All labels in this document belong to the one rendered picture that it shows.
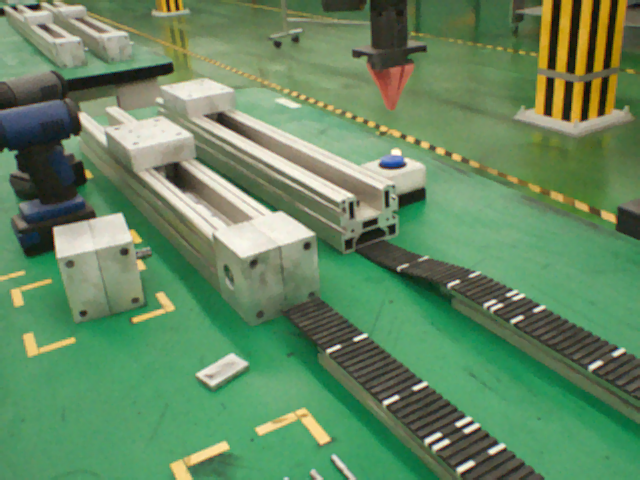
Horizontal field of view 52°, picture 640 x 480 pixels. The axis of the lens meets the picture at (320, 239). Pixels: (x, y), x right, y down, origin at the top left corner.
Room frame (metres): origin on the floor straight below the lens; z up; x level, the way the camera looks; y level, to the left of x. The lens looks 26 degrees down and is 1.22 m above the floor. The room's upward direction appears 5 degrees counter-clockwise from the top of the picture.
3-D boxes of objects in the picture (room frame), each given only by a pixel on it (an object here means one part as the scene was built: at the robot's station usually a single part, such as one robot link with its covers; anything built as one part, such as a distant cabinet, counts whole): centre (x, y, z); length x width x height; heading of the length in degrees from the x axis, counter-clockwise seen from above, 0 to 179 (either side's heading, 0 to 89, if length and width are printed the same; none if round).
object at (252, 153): (1.22, 0.12, 0.82); 0.80 x 0.10 x 0.09; 29
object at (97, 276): (0.78, 0.28, 0.83); 0.11 x 0.10 x 0.10; 111
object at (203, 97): (1.44, 0.24, 0.87); 0.16 x 0.11 x 0.07; 29
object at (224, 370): (0.59, 0.12, 0.78); 0.05 x 0.03 x 0.01; 133
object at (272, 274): (0.75, 0.06, 0.83); 0.12 x 0.09 x 0.10; 119
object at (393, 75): (1.05, -0.14, 0.98); 0.07 x 0.07 x 0.09; 29
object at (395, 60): (1.03, -0.12, 0.98); 0.07 x 0.07 x 0.09; 29
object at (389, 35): (1.04, -0.13, 1.05); 0.10 x 0.07 x 0.07; 119
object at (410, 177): (1.04, -0.12, 0.81); 0.10 x 0.08 x 0.06; 119
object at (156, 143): (1.13, 0.29, 0.87); 0.16 x 0.11 x 0.07; 29
